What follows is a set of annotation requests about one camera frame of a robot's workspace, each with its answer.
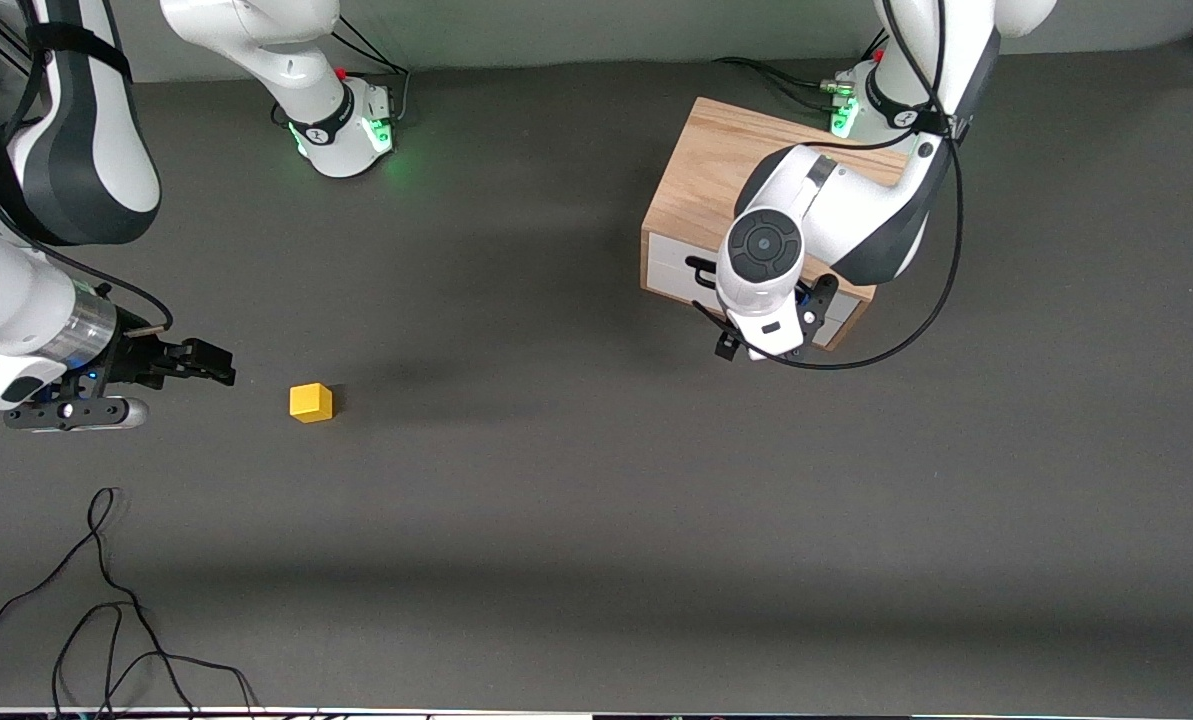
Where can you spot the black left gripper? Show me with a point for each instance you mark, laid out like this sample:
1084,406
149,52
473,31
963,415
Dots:
725,347

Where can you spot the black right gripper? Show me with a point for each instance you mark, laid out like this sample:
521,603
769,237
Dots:
134,361

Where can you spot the yellow cube block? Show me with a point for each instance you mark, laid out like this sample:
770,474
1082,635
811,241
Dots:
311,402

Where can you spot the light wooden drawer box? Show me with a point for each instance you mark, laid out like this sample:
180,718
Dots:
671,265

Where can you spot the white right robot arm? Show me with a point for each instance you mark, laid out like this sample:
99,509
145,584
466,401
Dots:
86,150

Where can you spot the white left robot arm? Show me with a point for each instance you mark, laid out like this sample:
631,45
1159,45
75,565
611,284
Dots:
856,210

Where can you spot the wooden drawer cabinet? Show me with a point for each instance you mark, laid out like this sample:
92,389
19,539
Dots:
696,170

